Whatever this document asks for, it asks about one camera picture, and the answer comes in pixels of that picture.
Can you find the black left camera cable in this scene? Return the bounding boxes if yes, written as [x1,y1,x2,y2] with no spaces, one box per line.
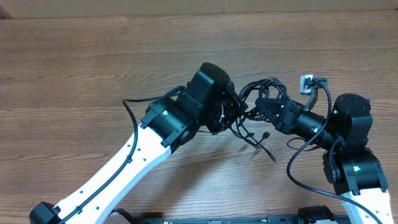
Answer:
[57,85,186,224]

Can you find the thin black usb-c cable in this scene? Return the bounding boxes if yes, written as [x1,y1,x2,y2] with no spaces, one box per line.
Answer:
[229,121,277,164]

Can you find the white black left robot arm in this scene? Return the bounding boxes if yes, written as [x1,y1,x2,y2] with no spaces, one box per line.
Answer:
[29,62,247,223]

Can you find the black right camera cable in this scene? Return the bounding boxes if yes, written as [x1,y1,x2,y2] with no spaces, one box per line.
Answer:
[285,81,383,224]

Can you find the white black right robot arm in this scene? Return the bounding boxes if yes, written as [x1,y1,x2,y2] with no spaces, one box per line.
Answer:
[256,93,393,223]

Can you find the thick black usb cable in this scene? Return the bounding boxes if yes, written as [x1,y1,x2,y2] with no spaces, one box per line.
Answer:
[238,77,290,122]

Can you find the black camera cable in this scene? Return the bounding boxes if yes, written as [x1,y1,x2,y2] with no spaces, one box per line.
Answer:
[57,85,186,224]
[285,81,383,224]

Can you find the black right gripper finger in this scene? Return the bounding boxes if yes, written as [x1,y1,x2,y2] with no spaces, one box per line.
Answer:
[255,98,289,109]
[259,107,280,123]

